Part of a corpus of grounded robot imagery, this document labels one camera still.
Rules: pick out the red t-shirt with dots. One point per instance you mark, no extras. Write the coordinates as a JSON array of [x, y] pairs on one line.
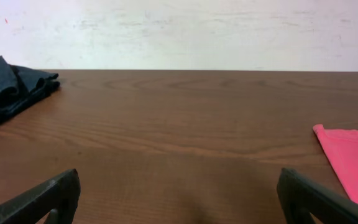
[[341, 148]]

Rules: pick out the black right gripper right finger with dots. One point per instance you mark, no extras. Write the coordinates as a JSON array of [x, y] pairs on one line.
[[302, 200]]

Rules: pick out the folded navy blue garment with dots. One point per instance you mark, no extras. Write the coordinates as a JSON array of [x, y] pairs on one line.
[[22, 87]]

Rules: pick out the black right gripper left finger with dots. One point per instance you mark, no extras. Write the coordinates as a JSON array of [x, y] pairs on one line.
[[56, 198]]

